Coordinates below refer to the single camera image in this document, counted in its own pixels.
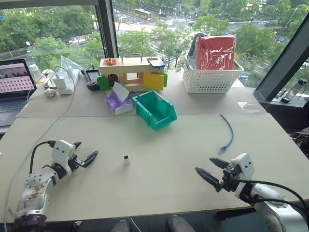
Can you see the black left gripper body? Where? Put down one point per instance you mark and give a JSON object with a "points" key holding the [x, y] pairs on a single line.
{"points": [[76, 162]]}

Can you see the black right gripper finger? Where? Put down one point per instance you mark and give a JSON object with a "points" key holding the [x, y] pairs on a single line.
{"points": [[220, 163], [208, 177]]}

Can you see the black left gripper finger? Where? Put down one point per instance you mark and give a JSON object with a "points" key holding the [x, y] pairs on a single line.
{"points": [[77, 145], [90, 158]]}

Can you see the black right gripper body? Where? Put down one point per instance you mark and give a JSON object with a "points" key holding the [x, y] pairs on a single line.
{"points": [[229, 177]]}

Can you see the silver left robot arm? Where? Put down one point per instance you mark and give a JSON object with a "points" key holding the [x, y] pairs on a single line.
{"points": [[36, 186]]}

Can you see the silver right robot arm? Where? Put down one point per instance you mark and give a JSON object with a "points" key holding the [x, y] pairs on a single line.
{"points": [[277, 207]]}

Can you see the small white cube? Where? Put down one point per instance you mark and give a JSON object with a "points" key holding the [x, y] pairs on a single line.
{"points": [[126, 159]]}

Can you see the white power adapter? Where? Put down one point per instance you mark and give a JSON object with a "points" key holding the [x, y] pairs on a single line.
{"points": [[59, 81]]}

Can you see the grey rounded shape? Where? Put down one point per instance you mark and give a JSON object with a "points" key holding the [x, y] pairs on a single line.
{"points": [[120, 226], [178, 224]]}

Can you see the purple tissue pack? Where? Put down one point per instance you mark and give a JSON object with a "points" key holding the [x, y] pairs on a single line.
{"points": [[118, 102]]}

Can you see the black round puck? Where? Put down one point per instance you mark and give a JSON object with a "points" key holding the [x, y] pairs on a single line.
{"points": [[93, 86]]}

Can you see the white power strip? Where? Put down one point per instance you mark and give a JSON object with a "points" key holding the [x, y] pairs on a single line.
{"points": [[70, 83]]}

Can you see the black handheld controller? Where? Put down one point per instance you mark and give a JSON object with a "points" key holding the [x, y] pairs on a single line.
{"points": [[91, 76]]}

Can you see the green plastic storage bin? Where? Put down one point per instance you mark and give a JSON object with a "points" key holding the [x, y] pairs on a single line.
{"points": [[147, 110]]}

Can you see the dark patterned cloth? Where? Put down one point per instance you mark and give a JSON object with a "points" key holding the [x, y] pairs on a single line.
{"points": [[301, 141]]}

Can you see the white plastic cup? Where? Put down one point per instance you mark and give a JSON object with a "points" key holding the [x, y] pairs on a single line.
{"points": [[35, 72]]}

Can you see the white perforated plastic basket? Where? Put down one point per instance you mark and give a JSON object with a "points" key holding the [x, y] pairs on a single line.
{"points": [[210, 79]]}

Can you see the open laptop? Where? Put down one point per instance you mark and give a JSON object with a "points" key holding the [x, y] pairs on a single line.
{"points": [[12, 82]]}

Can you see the small black sill device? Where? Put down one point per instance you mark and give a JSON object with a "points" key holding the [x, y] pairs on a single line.
{"points": [[286, 99]]}

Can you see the wooden latch box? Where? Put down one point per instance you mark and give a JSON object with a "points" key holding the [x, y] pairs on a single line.
{"points": [[130, 68]]}

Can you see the red packaged bag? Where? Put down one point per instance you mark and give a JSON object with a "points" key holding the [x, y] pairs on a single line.
{"points": [[214, 53]]}

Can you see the dark slanted window beam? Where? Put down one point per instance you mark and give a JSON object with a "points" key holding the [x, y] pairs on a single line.
{"points": [[285, 62]]}

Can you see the dark bag behind red package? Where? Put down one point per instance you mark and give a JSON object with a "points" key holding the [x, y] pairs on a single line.
{"points": [[193, 46]]}

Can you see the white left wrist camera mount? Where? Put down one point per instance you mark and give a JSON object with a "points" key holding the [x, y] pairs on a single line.
{"points": [[62, 152]]}

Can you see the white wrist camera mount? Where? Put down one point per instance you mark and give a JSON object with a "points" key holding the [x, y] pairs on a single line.
{"points": [[246, 166], [62, 152]]}

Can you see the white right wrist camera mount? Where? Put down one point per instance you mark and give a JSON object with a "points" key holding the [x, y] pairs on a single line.
{"points": [[246, 166]]}

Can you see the dark vertical window frame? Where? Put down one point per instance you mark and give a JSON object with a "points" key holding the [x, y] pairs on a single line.
{"points": [[107, 26]]}

